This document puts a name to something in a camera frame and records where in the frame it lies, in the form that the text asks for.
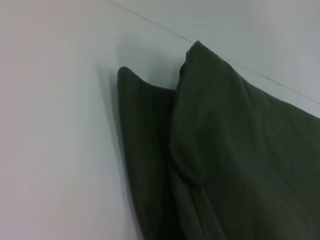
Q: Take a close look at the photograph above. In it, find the dark green FREE T-shirt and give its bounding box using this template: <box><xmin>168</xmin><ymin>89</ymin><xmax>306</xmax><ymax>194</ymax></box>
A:
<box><xmin>116</xmin><ymin>39</ymin><xmax>320</xmax><ymax>240</ymax></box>

